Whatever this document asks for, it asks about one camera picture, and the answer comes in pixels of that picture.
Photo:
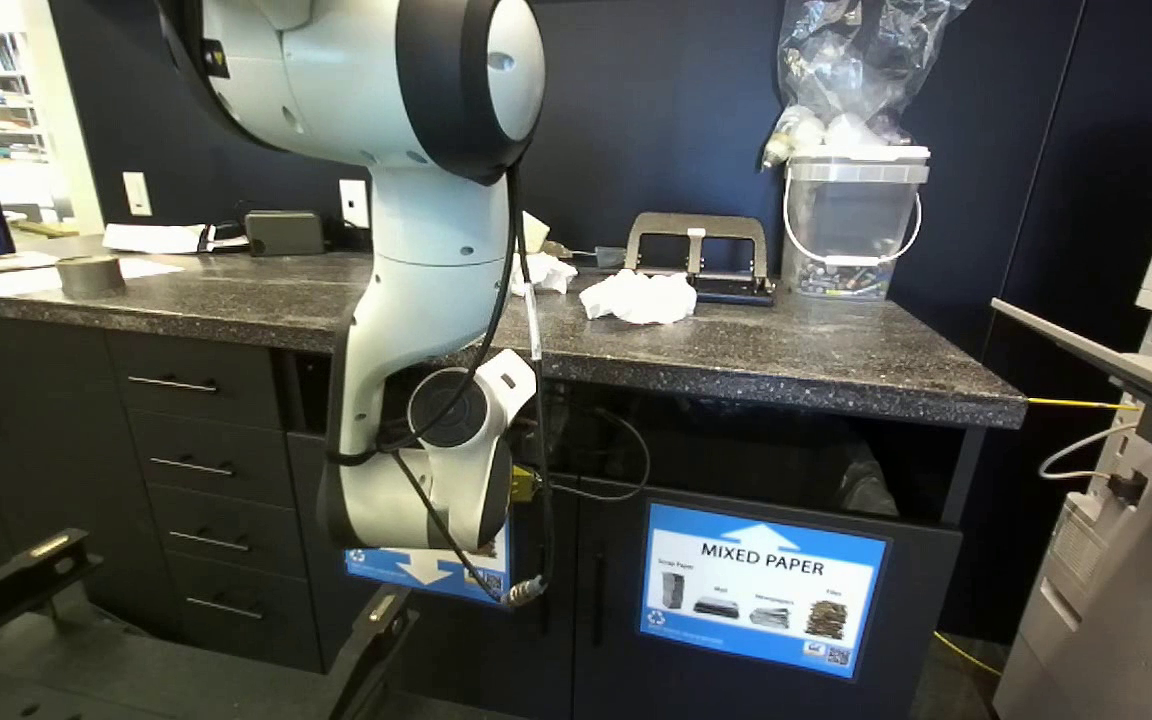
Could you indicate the mixed paper sign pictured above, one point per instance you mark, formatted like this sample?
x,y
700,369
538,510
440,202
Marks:
x,y
757,588
482,573

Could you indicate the black stand leg centre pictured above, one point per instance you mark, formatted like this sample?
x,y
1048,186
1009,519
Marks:
x,y
367,653

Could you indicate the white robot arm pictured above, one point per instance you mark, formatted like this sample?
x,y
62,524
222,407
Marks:
x,y
433,101

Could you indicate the white bookshelf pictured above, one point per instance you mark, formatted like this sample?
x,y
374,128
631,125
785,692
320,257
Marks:
x,y
46,175

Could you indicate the right mixed paper sign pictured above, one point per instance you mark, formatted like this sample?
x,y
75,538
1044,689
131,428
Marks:
x,y
757,588

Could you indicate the white small wall plate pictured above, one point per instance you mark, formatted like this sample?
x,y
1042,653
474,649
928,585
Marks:
x,y
355,205

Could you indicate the white light switch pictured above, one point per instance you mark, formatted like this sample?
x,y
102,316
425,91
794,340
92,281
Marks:
x,y
137,193

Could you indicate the white paper sheet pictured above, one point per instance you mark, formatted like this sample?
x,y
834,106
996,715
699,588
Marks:
x,y
157,239

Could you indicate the black stand leg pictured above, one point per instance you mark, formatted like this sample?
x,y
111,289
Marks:
x,y
367,653
46,570

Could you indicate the clear plastic bag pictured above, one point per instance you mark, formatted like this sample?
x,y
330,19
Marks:
x,y
844,68

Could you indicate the grey office printer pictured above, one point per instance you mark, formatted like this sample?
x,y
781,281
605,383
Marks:
x,y
1085,635

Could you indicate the left mixed paper sign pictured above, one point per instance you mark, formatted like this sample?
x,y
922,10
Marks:
x,y
482,573

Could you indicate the clear plastic bucket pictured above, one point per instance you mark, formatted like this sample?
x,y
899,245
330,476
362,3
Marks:
x,y
851,217

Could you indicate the black stand leg left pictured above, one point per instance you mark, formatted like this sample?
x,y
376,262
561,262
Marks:
x,y
46,570

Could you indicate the dark grey box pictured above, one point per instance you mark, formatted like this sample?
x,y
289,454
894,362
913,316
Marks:
x,y
284,235

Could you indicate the black drawer cabinet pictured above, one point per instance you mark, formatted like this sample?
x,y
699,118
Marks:
x,y
208,443

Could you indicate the grey hole punch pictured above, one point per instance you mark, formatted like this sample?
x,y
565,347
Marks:
x,y
721,257

